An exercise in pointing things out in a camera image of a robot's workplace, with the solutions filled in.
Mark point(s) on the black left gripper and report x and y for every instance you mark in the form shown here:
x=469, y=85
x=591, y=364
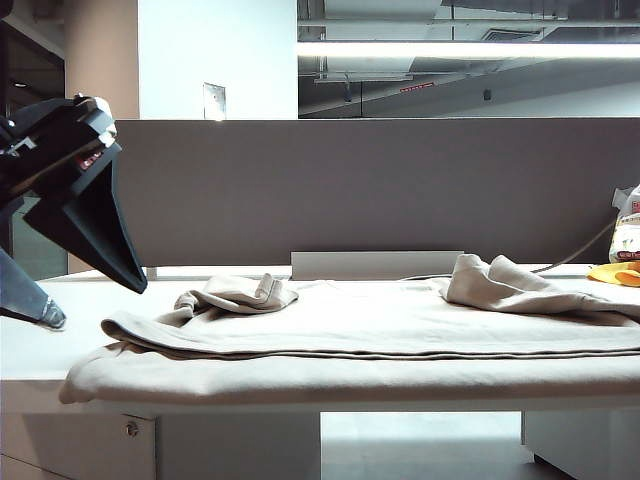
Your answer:
x=50, y=145

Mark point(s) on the beige T-shirt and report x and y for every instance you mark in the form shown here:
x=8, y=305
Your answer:
x=350, y=360

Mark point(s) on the round silver drawer lock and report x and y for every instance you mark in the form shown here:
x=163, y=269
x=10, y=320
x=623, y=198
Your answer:
x=131, y=429

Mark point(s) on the dark framed glass door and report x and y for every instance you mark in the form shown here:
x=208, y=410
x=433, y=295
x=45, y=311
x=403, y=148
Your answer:
x=40, y=65

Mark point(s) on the white drawer cabinet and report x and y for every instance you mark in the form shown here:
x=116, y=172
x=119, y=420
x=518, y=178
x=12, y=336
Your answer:
x=225, y=450

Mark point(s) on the grey fabric desk divider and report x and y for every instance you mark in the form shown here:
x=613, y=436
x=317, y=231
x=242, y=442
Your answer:
x=375, y=195

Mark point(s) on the hanging sprinkler pipe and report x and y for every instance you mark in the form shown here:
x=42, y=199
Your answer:
x=348, y=94

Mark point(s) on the long ceiling light strip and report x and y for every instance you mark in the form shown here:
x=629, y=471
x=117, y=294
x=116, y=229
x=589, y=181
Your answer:
x=450, y=50

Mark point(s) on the ceiling air vent grille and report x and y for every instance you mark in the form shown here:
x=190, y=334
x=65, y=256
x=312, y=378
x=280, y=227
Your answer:
x=510, y=34

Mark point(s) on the yellow cloth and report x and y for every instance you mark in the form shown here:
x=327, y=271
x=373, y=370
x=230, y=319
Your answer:
x=617, y=272

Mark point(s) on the white cabinet without lock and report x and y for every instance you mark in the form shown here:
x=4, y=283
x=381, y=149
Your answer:
x=590, y=445

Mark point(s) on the white printed snack bag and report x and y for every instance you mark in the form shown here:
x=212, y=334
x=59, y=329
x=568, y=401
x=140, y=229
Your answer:
x=627, y=235

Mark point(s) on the metal divider bracket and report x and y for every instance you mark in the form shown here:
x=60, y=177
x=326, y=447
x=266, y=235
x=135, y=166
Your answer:
x=152, y=273

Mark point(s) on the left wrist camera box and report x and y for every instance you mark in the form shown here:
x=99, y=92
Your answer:
x=97, y=115

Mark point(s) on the silver wall plate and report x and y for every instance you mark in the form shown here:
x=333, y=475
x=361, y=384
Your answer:
x=214, y=100

